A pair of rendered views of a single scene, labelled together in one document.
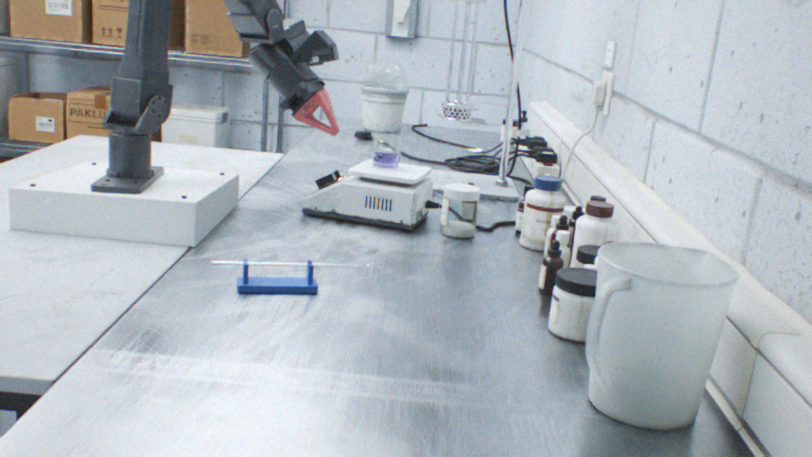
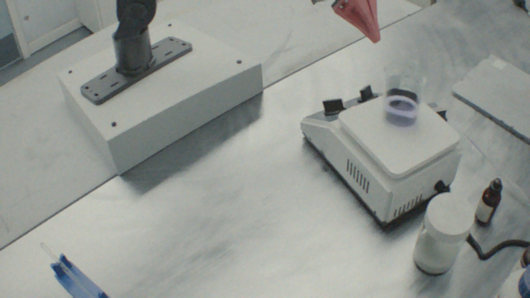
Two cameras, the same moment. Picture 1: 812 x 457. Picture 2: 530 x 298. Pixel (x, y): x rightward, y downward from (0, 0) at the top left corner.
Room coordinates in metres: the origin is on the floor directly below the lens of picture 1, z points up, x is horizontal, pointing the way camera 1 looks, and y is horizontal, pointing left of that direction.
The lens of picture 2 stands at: (1.01, -0.18, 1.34)
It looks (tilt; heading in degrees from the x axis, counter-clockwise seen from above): 43 degrees down; 52
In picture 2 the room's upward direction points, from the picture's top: 5 degrees counter-clockwise
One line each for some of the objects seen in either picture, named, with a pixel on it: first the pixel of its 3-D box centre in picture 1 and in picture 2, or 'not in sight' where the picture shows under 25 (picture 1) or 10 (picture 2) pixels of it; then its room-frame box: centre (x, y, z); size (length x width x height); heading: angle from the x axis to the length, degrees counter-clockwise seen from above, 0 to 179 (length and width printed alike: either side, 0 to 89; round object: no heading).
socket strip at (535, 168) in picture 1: (536, 158); not in sight; (2.03, -0.31, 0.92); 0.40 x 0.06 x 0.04; 179
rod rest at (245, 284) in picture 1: (277, 275); (80, 285); (0.98, 0.16, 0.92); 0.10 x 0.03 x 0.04; 104
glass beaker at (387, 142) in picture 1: (388, 146); (404, 94); (1.39, 0.04, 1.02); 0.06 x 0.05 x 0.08; 90
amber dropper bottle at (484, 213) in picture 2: not in sight; (491, 198); (1.42, -0.10, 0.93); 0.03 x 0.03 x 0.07
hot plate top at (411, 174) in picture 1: (391, 170); (401, 128); (1.38, 0.04, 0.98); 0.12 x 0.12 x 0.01; 76
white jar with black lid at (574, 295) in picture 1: (580, 304); not in sight; (0.92, -0.21, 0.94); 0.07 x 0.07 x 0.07
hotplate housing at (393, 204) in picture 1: (374, 193); (385, 143); (1.39, 0.06, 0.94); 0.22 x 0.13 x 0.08; 76
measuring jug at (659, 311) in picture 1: (644, 337); not in sight; (0.73, -0.24, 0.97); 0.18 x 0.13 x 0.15; 132
